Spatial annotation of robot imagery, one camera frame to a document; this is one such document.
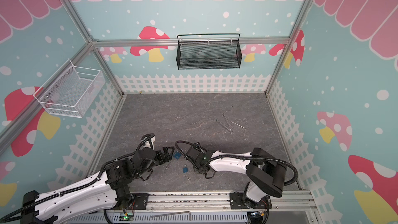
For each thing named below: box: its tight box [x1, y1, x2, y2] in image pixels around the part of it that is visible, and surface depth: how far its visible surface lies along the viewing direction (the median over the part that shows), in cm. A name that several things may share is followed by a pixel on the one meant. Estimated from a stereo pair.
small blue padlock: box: [182, 163, 189, 174], surface depth 86 cm
